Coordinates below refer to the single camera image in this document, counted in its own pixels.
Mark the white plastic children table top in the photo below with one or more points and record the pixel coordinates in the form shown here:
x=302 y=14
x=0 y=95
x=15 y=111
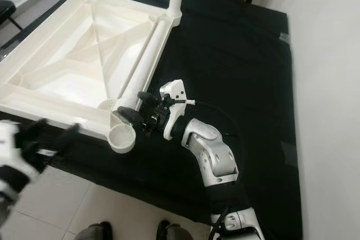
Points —
x=79 y=54

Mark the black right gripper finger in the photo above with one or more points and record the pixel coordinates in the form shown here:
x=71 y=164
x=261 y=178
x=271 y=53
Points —
x=146 y=98
x=128 y=115

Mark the small clear tape piece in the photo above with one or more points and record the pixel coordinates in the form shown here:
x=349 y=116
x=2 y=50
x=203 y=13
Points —
x=284 y=37

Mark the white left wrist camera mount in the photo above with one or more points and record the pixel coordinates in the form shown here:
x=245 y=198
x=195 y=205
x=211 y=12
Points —
x=8 y=141

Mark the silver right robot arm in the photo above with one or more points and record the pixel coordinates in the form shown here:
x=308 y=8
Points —
x=214 y=155

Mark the black metal-legged chair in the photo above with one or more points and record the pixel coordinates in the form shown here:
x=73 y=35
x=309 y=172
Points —
x=5 y=12

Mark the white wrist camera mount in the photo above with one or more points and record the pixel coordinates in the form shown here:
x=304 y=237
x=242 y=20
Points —
x=8 y=141
x=174 y=96

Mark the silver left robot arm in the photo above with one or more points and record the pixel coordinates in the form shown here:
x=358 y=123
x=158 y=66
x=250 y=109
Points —
x=8 y=189

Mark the black table cloth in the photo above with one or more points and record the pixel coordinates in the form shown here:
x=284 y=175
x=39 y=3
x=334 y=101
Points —
x=230 y=54

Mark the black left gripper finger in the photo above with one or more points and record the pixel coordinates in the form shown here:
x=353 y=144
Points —
x=34 y=128
x=67 y=133

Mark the dark right robot foot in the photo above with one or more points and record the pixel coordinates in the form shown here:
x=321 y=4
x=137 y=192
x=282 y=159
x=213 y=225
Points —
x=163 y=230

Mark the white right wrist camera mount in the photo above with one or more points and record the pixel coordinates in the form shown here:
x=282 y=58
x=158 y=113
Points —
x=174 y=96

